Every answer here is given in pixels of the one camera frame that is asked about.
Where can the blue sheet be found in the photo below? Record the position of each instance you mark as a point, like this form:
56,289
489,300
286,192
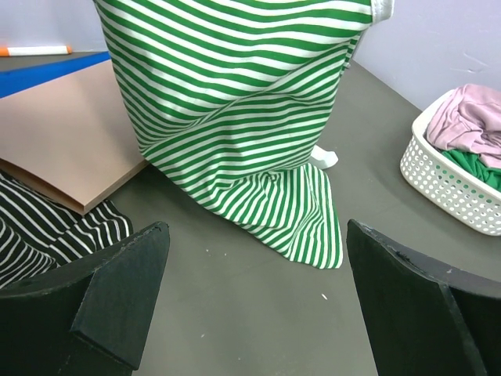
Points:
13,81

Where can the green garment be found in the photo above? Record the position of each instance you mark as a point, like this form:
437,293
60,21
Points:
472,164

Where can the white perforated laundry basket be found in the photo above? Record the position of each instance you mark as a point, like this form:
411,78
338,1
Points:
445,184

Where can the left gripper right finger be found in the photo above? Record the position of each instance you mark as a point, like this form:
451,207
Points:
423,316

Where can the green white striped tank top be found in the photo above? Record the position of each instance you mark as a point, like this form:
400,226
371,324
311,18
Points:
229,98

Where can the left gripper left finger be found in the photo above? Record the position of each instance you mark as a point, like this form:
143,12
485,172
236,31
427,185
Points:
89,317

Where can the pink garment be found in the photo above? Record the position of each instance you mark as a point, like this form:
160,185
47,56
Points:
469,120

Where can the orange capped white marker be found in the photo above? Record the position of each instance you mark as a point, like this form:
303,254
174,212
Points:
53,50

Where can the black white striped tank top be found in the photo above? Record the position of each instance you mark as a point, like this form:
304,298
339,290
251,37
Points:
39,235

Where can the brown board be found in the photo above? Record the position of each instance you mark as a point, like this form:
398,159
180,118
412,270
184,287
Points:
70,138

